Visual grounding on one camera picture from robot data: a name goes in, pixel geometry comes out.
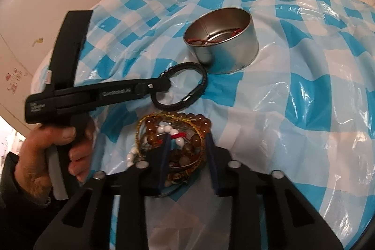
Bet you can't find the black leather bracelet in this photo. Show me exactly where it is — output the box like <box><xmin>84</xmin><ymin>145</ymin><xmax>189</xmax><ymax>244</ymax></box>
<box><xmin>150</xmin><ymin>63</ymin><xmax>208</xmax><ymax>110</ymax></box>

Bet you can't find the gold cord bracelet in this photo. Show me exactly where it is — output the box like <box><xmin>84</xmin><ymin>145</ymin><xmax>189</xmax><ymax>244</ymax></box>
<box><xmin>135</xmin><ymin>112</ymin><xmax>206</xmax><ymax>170</ymax></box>

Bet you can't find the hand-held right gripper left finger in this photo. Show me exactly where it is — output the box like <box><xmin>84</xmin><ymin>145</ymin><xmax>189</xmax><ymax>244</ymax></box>
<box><xmin>37</xmin><ymin>133</ymin><xmax>173</xmax><ymax>250</ymax></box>

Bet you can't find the amber bead bracelet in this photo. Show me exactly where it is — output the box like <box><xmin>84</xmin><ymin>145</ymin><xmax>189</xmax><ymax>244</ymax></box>
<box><xmin>139</xmin><ymin>112</ymin><xmax>212</xmax><ymax>184</ymax></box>

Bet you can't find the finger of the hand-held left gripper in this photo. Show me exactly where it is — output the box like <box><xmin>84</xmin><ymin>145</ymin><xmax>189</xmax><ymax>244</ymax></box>
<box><xmin>139</xmin><ymin>76</ymin><xmax>174</xmax><ymax>99</ymax></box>

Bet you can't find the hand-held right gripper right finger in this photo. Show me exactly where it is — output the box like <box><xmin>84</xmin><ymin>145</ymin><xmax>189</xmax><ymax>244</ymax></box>
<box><xmin>205</xmin><ymin>131</ymin><xmax>345</xmax><ymax>250</ymax></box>

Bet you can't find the blue checked plastic sheet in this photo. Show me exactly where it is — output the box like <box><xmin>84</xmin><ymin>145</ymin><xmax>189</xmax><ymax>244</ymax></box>
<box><xmin>31</xmin><ymin>0</ymin><xmax>375</xmax><ymax>250</ymax></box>

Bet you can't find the person's left hand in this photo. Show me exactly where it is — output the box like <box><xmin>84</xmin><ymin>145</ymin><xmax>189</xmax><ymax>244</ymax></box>
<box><xmin>15</xmin><ymin>123</ymin><xmax>95</xmax><ymax>201</ymax></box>

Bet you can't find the person's left forearm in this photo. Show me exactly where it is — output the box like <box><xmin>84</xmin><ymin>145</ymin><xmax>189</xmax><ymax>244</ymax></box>
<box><xmin>0</xmin><ymin>150</ymin><xmax>63</xmax><ymax>250</ymax></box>

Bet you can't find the round metal tin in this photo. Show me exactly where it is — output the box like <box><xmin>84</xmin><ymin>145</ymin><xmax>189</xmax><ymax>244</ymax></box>
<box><xmin>184</xmin><ymin>10</ymin><xmax>260</xmax><ymax>74</ymax></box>

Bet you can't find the white bead bracelet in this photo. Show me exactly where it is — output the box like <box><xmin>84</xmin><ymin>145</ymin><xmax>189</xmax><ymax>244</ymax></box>
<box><xmin>127</xmin><ymin>125</ymin><xmax>188</xmax><ymax>168</ymax></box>

